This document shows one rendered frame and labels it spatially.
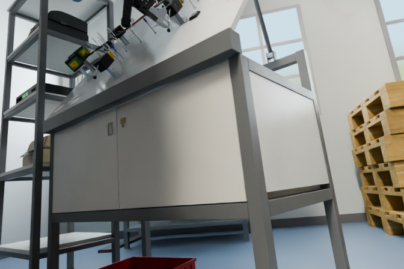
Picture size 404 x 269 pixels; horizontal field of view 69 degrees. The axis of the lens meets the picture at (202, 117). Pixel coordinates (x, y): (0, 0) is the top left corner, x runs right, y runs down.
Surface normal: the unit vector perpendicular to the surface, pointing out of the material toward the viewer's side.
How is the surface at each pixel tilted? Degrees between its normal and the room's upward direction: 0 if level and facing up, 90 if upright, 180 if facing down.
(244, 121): 90
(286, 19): 90
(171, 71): 90
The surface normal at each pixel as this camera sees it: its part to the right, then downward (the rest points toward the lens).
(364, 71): -0.22, -0.22
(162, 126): -0.64, -0.12
